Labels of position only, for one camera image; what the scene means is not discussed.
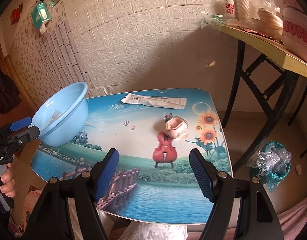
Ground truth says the light blue plastic basin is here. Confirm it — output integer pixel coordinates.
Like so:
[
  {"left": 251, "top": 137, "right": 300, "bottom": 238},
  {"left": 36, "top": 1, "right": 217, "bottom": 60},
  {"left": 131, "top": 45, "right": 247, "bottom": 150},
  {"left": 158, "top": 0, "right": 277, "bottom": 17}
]
[{"left": 29, "top": 82, "right": 89, "bottom": 147}]

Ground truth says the pink plastic holder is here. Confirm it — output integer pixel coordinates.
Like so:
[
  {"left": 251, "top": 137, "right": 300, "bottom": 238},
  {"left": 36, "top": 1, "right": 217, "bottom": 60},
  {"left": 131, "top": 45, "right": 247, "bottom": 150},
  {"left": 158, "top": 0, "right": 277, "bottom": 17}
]
[{"left": 162, "top": 114, "right": 188, "bottom": 139}]

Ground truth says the white long paper packet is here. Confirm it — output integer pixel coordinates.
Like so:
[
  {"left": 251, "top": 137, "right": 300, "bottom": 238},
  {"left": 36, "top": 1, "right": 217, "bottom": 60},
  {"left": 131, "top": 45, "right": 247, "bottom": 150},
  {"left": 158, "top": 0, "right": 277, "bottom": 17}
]
[{"left": 121, "top": 93, "right": 187, "bottom": 109}]

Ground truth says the person's left hand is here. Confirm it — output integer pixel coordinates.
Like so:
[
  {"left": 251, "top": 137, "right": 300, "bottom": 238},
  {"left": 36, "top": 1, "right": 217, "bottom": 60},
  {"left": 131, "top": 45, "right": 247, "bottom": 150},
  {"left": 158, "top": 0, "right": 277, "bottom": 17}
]
[{"left": 0, "top": 163, "right": 16, "bottom": 198}]

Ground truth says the small table with scenery print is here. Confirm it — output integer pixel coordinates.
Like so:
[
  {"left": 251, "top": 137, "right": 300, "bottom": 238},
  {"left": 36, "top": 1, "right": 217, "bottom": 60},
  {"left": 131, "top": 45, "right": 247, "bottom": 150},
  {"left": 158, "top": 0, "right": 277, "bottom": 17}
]
[{"left": 31, "top": 88, "right": 232, "bottom": 224}]

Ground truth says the green lined trash bin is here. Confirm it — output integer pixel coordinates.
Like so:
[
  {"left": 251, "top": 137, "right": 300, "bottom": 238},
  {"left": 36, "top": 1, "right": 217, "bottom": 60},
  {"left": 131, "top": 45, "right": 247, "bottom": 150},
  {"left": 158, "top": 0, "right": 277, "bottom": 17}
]
[{"left": 247, "top": 141, "right": 292, "bottom": 192}]

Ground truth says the yellow folding table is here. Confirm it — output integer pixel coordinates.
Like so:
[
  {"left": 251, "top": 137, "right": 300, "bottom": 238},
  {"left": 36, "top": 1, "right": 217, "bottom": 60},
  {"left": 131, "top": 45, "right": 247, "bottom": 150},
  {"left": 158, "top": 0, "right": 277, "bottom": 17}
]
[{"left": 214, "top": 24, "right": 307, "bottom": 172}]

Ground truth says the green printed plastic bag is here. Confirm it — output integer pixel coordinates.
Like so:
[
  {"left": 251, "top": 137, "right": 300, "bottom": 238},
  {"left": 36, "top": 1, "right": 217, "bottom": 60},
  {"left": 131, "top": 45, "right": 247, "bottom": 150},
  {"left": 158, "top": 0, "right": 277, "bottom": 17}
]
[{"left": 201, "top": 13, "right": 227, "bottom": 29}]

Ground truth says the bread in plastic bag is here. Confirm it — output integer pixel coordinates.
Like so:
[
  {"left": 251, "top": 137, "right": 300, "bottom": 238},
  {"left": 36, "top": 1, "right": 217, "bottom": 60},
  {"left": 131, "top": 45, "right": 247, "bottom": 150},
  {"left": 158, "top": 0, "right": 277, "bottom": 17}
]
[{"left": 258, "top": 8, "right": 283, "bottom": 30}]

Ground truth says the clear bottle red label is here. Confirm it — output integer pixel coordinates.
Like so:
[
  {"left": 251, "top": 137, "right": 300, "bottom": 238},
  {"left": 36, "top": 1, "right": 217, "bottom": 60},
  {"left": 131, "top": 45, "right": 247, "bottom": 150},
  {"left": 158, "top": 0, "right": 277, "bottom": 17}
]
[{"left": 223, "top": 0, "right": 235, "bottom": 19}]

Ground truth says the pink cute jug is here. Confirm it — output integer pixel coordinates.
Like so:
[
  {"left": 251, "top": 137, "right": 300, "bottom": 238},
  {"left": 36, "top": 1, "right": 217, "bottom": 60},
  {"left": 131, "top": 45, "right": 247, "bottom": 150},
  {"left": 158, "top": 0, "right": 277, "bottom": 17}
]
[{"left": 281, "top": 0, "right": 307, "bottom": 62}]

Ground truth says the white paper roll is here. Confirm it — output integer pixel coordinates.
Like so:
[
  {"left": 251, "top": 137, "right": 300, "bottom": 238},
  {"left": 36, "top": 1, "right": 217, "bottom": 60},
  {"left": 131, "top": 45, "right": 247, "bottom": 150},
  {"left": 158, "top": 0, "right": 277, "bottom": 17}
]
[{"left": 236, "top": 0, "right": 250, "bottom": 21}]

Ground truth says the green tissue box on wall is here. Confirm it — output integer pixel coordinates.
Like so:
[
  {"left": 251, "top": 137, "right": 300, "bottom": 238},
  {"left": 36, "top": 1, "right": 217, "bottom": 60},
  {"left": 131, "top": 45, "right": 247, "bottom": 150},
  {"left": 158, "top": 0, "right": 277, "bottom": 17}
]
[{"left": 31, "top": 2, "right": 51, "bottom": 35}]

